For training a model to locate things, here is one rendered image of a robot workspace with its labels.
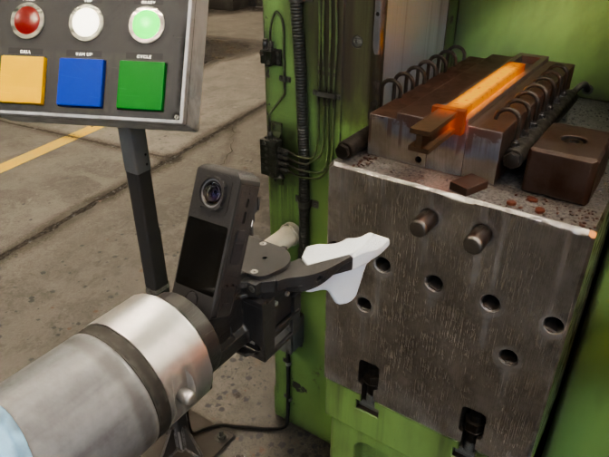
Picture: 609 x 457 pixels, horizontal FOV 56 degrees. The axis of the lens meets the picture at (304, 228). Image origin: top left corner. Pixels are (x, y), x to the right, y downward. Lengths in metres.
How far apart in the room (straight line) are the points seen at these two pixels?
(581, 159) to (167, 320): 0.57
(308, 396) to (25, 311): 1.13
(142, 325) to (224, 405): 1.35
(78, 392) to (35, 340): 1.74
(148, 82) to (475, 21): 0.70
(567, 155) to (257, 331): 0.49
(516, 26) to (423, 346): 0.67
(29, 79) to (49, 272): 1.48
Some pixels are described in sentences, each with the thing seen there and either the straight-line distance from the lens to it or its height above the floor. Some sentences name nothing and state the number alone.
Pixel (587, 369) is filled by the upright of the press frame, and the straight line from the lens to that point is 1.14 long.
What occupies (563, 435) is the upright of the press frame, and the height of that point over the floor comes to 0.38.
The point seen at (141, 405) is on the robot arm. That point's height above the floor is 1.00.
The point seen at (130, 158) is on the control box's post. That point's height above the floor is 0.83.
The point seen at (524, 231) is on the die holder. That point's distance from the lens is 0.79.
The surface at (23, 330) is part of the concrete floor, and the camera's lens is 2.17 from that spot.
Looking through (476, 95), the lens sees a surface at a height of 1.01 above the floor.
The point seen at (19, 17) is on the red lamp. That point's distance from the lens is 1.08.
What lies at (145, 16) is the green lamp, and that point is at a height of 1.10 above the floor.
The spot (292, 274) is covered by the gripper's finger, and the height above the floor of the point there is 1.01.
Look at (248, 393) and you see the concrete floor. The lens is 1.76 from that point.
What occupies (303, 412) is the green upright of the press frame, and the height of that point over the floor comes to 0.08.
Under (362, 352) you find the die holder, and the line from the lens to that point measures 1.03.
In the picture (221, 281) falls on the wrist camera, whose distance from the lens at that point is 0.43.
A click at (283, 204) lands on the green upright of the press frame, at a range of 1.25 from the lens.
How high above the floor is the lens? 1.27
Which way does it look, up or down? 30 degrees down
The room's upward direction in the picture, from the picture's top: straight up
